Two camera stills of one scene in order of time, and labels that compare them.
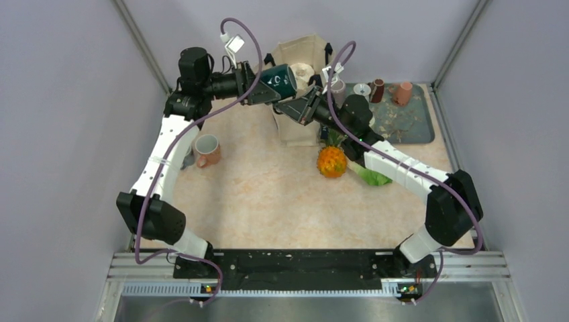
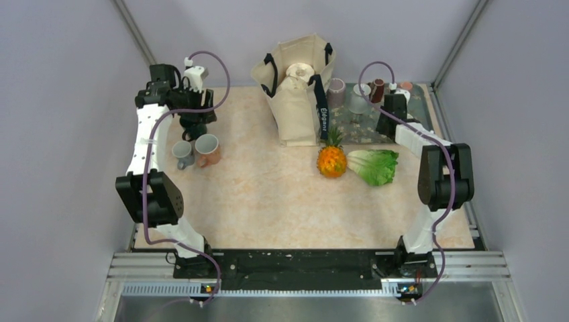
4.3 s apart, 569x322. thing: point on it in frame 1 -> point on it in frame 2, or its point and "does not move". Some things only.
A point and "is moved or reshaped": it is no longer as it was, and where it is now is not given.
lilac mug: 337,90 does not move
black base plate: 302,269 does not move
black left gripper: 244,74 -> 208,102
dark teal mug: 282,78 is moved or reshaped
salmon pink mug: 208,146 does not move
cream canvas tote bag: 310,49 does not move
